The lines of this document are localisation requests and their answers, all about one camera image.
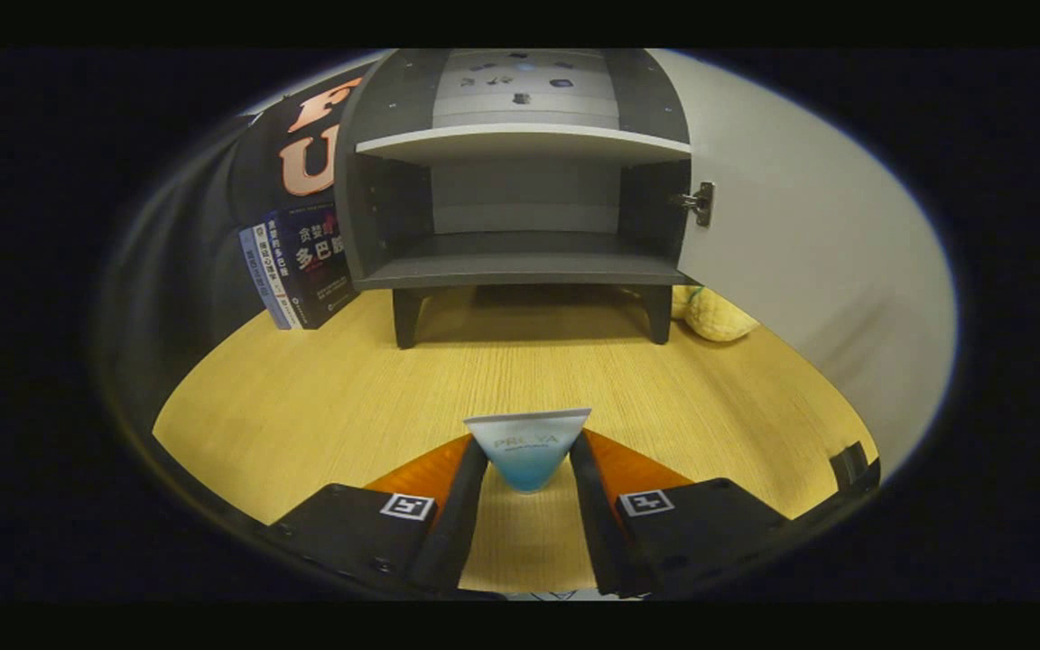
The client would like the black backdrop cloth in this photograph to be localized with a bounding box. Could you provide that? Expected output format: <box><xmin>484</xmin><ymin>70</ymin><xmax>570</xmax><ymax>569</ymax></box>
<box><xmin>105</xmin><ymin>63</ymin><xmax>376</xmax><ymax>425</ymax></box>

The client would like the white cabinet shelf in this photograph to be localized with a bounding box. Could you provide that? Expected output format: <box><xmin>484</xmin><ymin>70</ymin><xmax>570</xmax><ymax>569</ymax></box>
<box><xmin>356</xmin><ymin>124</ymin><xmax>692</xmax><ymax>166</ymax></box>

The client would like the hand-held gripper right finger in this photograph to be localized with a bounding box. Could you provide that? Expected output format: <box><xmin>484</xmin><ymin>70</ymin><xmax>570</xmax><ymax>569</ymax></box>
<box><xmin>569</xmin><ymin>430</ymin><xmax>792</xmax><ymax>599</ymax></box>

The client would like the white spine book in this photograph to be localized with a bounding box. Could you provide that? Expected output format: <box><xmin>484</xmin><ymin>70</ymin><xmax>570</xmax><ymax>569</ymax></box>
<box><xmin>254</xmin><ymin>219</ymin><xmax>304</xmax><ymax>330</ymax></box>

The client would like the small black bracket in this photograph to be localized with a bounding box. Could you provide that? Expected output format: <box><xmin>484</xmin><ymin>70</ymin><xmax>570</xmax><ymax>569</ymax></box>
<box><xmin>830</xmin><ymin>441</ymin><xmax>882</xmax><ymax>493</ymax></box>

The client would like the yellow plush toy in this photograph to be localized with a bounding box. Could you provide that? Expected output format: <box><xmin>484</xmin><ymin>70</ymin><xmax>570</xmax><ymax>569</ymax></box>
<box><xmin>672</xmin><ymin>285</ymin><xmax>760</xmax><ymax>343</ymax></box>

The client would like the dark grey cabinet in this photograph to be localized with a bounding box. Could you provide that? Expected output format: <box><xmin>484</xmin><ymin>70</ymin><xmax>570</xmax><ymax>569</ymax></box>
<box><xmin>333</xmin><ymin>49</ymin><xmax>692</xmax><ymax>350</ymax></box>

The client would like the light grey cabinet door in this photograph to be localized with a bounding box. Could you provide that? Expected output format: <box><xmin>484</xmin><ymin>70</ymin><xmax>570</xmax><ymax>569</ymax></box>
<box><xmin>646</xmin><ymin>49</ymin><xmax>959</xmax><ymax>475</ymax></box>

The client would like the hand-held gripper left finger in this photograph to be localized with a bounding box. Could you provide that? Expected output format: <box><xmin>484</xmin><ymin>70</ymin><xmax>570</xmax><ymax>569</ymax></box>
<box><xmin>269</xmin><ymin>435</ymin><xmax>490</xmax><ymax>599</ymax></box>

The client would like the metal door hinge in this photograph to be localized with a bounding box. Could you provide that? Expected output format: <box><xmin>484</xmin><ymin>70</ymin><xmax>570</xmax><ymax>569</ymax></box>
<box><xmin>669</xmin><ymin>181</ymin><xmax>716</xmax><ymax>228</ymax></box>

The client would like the dark navy book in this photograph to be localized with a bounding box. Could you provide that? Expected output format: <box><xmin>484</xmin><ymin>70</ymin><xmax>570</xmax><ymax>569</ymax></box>
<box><xmin>267</xmin><ymin>203</ymin><xmax>360</xmax><ymax>330</ymax></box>

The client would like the blue and white tube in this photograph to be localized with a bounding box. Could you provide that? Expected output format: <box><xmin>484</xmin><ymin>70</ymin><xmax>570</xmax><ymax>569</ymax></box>
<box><xmin>464</xmin><ymin>408</ymin><xmax>592</xmax><ymax>494</ymax></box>

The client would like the light blue book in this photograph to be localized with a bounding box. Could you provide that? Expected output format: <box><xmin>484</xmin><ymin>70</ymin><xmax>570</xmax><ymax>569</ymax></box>
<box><xmin>239</xmin><ymin>226</ymin><xmax>291</xmax><ymax>330</ymax></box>

